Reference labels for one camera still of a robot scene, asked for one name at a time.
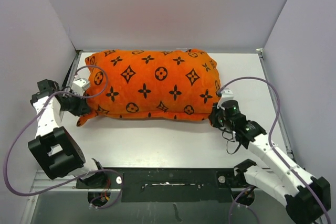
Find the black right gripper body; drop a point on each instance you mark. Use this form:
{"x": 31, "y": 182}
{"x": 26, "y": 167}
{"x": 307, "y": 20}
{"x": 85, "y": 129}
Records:
{"x": 218, "y": 118}

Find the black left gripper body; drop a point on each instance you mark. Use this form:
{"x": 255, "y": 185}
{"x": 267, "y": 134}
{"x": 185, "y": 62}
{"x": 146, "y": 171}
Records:
{"x": 72, "y": 104}

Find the orange patterned plush pillowcase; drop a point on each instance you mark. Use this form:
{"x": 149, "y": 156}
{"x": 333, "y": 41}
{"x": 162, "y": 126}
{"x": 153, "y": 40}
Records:
{"x": 143, "y": 84}

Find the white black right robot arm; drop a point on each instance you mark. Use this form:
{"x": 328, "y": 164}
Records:
{"x": 305, "y": 197}

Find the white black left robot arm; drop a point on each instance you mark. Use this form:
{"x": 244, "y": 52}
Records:
{"x": 53, "y": 147}

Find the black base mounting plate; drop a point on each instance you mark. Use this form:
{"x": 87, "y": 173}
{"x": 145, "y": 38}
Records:
{"x": 171, "y": 184}

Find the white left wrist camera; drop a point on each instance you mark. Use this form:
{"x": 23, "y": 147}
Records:
{"x": 80, "y": 86}

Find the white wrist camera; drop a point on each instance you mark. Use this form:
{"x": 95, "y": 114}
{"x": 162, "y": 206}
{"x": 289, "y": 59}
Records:
{"x": 226, "y": 95}
{"x": 80, "y": 86}

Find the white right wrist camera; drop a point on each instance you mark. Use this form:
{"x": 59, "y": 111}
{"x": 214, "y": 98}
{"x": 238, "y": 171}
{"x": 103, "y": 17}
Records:
{"x": 226, "y": 95}

